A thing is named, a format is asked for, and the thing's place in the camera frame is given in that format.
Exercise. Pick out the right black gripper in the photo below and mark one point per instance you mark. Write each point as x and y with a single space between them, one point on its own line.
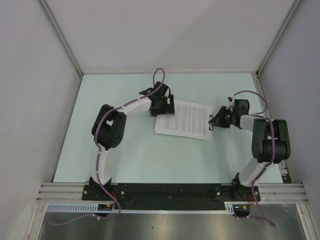
218 119

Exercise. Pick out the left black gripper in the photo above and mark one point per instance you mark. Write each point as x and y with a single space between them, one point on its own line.
168 109

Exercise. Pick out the metal folder clip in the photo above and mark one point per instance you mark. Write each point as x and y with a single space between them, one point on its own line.
210 122

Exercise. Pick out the white dense text sheet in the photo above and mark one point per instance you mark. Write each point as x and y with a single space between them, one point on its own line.
190 120

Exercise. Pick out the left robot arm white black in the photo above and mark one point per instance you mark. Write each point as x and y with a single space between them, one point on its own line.
109 126

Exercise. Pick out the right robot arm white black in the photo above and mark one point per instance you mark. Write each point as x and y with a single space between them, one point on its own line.
270 140

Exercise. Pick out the white slotted cable duct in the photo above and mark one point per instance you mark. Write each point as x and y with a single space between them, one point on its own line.
97 208

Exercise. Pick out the right aluminium side rail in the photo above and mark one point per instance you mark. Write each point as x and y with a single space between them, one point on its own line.
283 168

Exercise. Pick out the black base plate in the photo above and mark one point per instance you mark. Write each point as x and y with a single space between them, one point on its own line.
92 191

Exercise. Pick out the right aluminium corner post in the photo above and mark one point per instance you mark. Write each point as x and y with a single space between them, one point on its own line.
279 34

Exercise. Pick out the aluminium corner post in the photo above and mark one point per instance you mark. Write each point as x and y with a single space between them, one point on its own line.
279 34
48 13

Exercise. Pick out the left aluminium corner post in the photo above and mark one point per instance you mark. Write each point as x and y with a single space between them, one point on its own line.
48 13

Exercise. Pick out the aluminium front rail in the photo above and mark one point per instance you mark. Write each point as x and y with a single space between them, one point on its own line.
270 193

